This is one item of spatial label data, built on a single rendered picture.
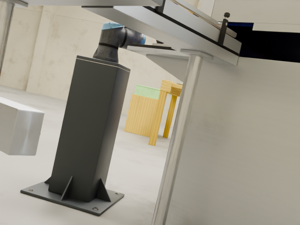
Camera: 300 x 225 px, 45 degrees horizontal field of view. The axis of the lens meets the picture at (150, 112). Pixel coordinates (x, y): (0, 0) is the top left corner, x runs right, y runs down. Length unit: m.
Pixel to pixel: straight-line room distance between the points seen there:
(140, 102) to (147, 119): 0.31
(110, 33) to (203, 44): 0.92
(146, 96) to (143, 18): 5.05
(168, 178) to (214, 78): 0.46
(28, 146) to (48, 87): 10.77
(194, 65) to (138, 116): 4.75
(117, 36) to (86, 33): 9.38
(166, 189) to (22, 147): 0.57
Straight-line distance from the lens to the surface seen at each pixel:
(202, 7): 1.62
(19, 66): 12.31
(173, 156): 1.30
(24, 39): 12.35
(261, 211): 1.39
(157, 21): 1.05
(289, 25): 1.42
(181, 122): 1.29
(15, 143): 0.97
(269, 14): 1.46
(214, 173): 1.46
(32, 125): 0.98
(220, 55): 1.34
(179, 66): 1.73
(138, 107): 6.01
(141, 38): 2.14
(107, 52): 2.04
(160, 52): 1.70
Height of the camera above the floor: 0.65
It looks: 2 degrees down
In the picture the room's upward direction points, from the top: 13 degrees clockwise
